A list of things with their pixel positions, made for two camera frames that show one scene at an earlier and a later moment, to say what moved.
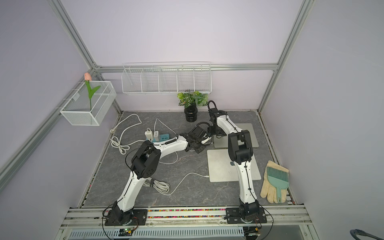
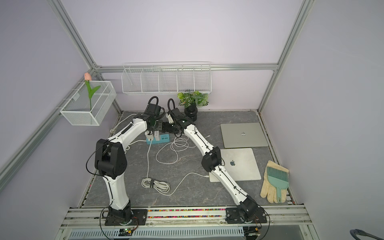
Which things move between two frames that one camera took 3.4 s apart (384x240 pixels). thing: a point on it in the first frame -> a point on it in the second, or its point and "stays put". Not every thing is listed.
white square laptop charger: (148, 133) stays put
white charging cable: (164, 188) stays put
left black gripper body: (199, 147) -> (153, 128)
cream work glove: (268, 190) stays put
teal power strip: (161, 137) stays put
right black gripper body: (214, 130) -> (169, 126)
